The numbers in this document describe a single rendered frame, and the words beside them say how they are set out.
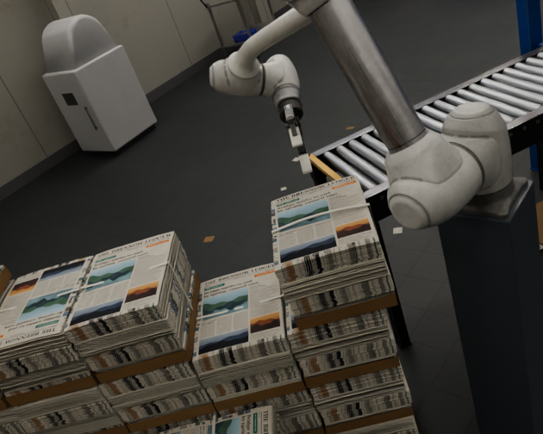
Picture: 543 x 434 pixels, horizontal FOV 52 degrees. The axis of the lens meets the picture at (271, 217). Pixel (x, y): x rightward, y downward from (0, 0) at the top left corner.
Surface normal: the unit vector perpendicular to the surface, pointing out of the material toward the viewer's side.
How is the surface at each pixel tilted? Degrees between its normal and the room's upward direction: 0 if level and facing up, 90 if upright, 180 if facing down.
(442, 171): 62
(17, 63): 90
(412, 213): 96
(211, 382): 90
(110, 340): 90
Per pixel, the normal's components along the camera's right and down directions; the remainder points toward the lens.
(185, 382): 0.04, 0.51
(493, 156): 0.57, 0.15
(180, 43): 0.75, 0.11
